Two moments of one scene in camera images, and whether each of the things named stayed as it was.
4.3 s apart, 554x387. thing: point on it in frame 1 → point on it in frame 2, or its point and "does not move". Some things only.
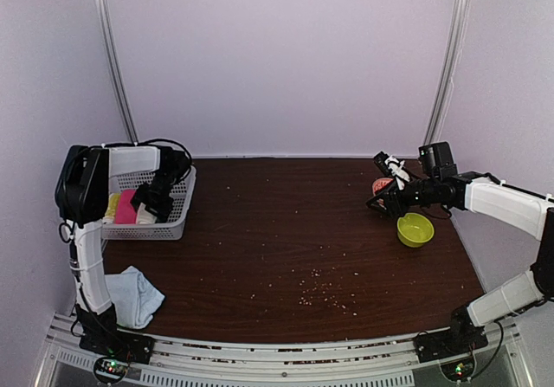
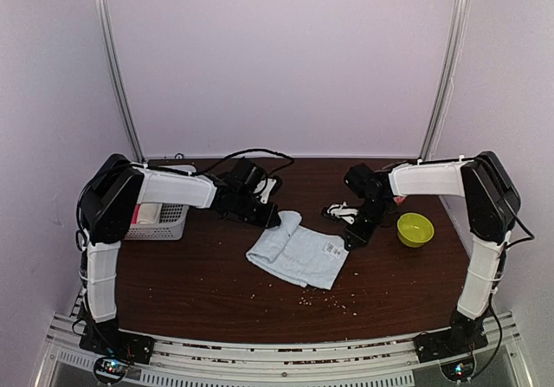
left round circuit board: [110, 369] does not move
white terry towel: [144, 216] does not move
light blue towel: [134, 297] → [306, 256]
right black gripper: [391, 196] → [362, 237]
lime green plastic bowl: [414, 229] does not move
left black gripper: [162, 212] → [266, 220]
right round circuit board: [460, 370] does not move
